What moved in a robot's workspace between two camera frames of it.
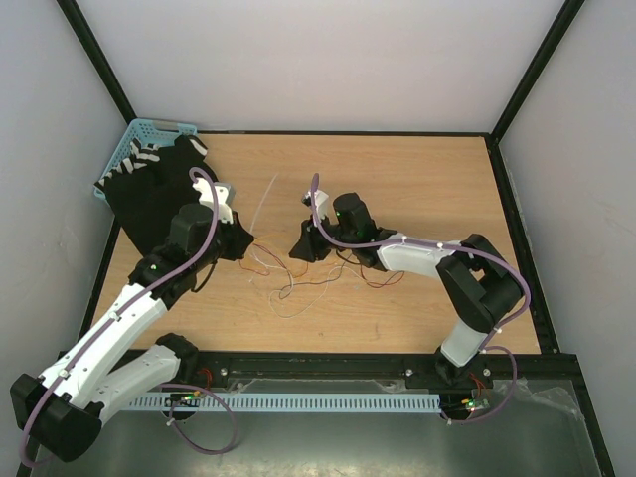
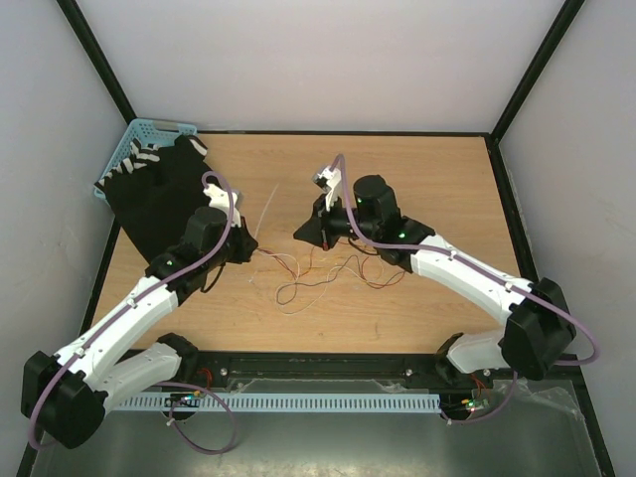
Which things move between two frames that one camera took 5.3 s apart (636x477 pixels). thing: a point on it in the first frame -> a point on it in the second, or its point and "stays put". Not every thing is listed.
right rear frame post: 566,14 stays put
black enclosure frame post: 92,48 stays put
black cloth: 145,198 stays put
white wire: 268,266 -> 323,295
